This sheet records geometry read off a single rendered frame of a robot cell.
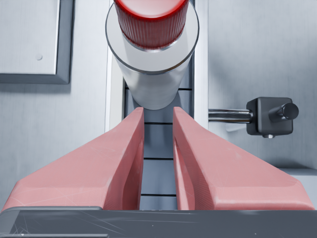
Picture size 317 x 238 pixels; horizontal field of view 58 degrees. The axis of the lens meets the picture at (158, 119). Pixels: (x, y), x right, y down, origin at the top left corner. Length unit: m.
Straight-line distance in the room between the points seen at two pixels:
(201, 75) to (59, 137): 0.21
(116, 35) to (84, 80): 0.23
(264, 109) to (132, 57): 0.12
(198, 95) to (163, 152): 0.10
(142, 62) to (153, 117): 0.16
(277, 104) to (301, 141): 0.17
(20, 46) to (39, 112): 0.08
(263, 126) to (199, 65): 0.07
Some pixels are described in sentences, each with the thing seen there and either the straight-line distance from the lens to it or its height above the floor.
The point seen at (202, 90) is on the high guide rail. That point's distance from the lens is 0.24.
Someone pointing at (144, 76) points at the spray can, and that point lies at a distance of 0.16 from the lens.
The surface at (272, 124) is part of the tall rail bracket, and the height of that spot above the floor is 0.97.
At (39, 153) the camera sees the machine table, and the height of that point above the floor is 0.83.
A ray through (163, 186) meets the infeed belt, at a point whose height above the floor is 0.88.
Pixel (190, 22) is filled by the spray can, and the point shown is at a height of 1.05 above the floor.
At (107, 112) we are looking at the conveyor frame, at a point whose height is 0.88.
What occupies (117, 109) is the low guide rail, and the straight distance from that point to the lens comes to 0.28.
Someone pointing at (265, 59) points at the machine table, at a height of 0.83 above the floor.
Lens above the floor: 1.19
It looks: 84 degrees down
